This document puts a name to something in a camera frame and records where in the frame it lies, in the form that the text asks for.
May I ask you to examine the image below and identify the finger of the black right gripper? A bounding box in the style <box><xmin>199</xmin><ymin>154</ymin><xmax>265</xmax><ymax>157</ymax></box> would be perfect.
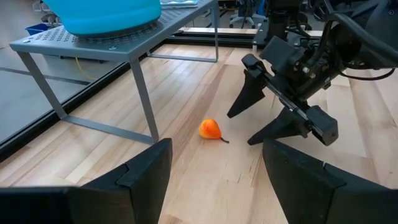
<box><xmin>226</xmin><ymin>70</ymin><xmax>267</xmax><ymax>119</ymax></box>
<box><xmin>247</xmin><ymin>107</ymin><xmax>312</xmax><ymax>146</ymax></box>

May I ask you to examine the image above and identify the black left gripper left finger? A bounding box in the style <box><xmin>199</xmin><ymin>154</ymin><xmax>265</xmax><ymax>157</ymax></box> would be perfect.
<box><xmin>0</xmin><ymin>138</ymin><xmax>173</xmax><ymax>224</ymax></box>

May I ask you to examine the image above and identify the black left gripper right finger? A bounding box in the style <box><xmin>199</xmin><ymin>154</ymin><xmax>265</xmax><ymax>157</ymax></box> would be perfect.
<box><xmin>262</xmin><ymin>139</ymin><xmax>398</xmax><ymax>224</ymax></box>

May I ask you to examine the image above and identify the orange red toy pear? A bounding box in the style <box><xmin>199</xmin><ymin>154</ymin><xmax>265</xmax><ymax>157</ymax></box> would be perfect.
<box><xmin>198</xmin><ymin>118</ymin><xmax>230</xmax><ymax>144</ymax></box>

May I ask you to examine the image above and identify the blue collapsible bowl grey rim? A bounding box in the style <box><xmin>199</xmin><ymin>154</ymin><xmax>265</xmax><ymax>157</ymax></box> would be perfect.
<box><xmin>42</xmin><ymin>0</ymin><xmax>162</xmax><ymax>40</ymax></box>

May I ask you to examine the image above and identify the office chair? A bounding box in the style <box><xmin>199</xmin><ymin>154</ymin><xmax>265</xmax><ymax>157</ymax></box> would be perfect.
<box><xmin>229</xmin><ymin>0</ymin><xmax>259</xmax><ymax>29</ymax></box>

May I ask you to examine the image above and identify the grey perforated metal shelf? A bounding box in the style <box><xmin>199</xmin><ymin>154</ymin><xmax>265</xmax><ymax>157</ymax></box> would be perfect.
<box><xmin>9</xmin><ymin>0</ymin><xmax>220</xmax><ymax>146</ymax></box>

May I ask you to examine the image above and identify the blue floor bin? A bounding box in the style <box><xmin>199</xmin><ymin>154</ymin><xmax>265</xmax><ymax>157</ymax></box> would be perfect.
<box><xmin>25</xmin><ymin>23</ymin><xmax>58</xmax><ymax>35</ymax></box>

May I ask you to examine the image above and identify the parts bin rack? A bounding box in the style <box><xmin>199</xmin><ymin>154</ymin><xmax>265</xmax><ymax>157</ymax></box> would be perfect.
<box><xmin>32</xmin><ymin>0</ymin><xmax>62</xmax><ymax>26</ymax></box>

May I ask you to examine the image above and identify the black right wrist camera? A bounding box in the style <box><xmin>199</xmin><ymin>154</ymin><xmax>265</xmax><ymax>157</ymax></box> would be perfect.
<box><xmin>259</xmin><ymin>35</ymin><xmax>305</xmax><ymax>75</ymax></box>

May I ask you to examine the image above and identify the yellow hanging cable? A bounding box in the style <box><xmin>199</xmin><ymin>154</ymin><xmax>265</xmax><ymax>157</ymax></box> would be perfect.
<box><xmin>74</xmin><ymin>57</ymin><xmax>98</xmax><ymax>81</ymax></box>

